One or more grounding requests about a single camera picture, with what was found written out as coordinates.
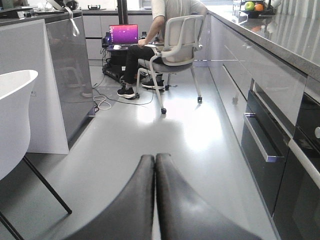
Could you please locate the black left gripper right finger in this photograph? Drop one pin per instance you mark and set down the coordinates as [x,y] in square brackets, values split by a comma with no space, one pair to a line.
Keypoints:
[183,214]

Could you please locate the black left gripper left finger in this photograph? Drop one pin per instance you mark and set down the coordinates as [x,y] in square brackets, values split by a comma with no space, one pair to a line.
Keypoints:
[130,215]

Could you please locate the green apple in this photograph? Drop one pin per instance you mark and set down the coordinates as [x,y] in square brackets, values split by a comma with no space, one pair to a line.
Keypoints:
[249,6]

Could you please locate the black built-in oven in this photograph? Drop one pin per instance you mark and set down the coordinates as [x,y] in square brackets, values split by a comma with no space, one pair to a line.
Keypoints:
[286,170]

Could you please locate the white moulded chair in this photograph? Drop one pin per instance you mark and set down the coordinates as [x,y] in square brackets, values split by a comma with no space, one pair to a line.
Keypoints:
[15,133]

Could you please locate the open laptop purple screen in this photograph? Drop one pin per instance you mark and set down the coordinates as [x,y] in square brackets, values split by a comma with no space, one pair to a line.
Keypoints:
[123,35]

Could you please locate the grey kitchen counter cabinets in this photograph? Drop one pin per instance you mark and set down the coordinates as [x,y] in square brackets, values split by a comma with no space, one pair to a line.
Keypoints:
[272,55]

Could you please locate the grey kitchen island cabinet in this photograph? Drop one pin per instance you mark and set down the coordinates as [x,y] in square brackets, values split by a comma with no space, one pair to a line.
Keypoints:
[61,101]

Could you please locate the seated person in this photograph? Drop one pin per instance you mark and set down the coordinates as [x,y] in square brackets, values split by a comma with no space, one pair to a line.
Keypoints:
[162,11]

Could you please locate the black fruit tray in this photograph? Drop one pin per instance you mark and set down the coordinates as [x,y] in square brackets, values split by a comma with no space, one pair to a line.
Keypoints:
[253,14]

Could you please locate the orange fruit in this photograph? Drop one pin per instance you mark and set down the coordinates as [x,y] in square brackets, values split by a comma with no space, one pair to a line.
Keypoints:
[259,7]

